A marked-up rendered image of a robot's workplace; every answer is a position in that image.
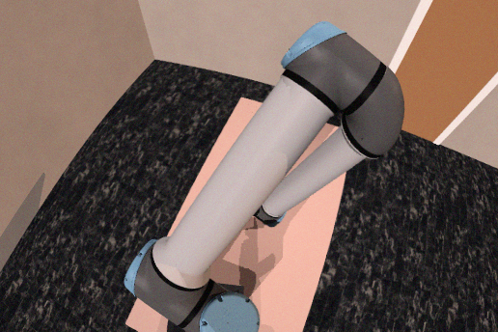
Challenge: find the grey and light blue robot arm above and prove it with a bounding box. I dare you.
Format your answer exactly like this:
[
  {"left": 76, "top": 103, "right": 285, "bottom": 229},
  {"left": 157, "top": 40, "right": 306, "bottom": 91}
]
[{"left": 124, "top": 21, "right": 404, "bottom": 332}]

